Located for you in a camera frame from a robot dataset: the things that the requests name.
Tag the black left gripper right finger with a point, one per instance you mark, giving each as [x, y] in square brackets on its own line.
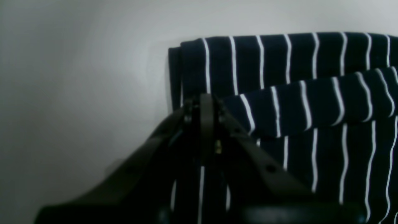
[261, 191]

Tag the navy white striped t-shirt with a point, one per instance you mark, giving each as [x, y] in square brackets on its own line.
[323, 105]

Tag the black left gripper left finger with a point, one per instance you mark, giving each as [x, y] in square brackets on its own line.
[162, 182]

